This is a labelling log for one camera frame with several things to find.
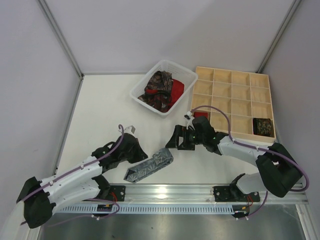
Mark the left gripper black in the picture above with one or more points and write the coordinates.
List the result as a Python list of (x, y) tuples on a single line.
[(135, 152)]

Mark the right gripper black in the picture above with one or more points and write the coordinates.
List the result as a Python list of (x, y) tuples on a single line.
[(184, 138)]

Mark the blue-grey floral tie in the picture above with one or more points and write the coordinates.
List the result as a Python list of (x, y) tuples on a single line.
[(159, 160)]

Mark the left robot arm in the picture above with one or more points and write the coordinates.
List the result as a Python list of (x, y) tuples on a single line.
[(43, 198)]

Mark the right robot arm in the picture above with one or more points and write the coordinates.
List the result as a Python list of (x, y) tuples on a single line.
[(276, 174)]

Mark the rolled red tie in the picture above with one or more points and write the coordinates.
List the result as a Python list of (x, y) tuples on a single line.
[(200, 114)]

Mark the red tie in basket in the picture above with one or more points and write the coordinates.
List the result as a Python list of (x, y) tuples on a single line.
[(167, 98)]

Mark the white plastic basket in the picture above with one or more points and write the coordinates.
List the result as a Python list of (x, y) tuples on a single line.
[(179, 72)]

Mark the dark floral tie in basket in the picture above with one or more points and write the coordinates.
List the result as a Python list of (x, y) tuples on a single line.
[(161, 79)]

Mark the wooden compartment tray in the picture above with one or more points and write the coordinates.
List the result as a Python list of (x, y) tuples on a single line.
[(232, 99)]

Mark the rolled dark patterned tie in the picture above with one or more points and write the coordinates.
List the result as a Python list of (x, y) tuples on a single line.
[(263, 127)]

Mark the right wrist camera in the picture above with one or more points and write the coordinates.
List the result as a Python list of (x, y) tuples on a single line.
[(188, 118)]

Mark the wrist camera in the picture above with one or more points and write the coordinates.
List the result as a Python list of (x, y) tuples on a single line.
[(188, 118), (129, 131)]

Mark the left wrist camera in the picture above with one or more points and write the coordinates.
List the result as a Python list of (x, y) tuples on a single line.
[(129, 131)]

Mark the aluminium mounting rail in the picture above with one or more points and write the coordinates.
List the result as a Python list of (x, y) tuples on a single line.
[(192, 194)]

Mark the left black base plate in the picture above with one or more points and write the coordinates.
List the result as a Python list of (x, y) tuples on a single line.
[(116, 193)]

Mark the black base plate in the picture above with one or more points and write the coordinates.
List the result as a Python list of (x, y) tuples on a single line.
[(116, 193), (227, 193)]

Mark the white slotted cable duct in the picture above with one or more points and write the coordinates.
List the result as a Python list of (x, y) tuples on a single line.
[(94, 208)]

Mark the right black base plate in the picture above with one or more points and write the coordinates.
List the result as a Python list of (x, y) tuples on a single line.
[(227, 193)]

